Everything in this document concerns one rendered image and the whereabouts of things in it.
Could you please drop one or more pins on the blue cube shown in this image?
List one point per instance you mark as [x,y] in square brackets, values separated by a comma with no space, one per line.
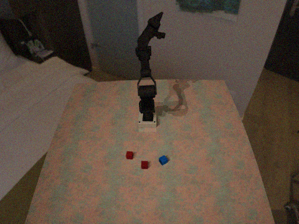
[163,160]

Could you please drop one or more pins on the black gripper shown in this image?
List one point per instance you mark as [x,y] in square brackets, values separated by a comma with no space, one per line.
[153,23]

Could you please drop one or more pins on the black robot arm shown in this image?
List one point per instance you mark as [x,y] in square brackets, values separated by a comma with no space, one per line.
[146,92]

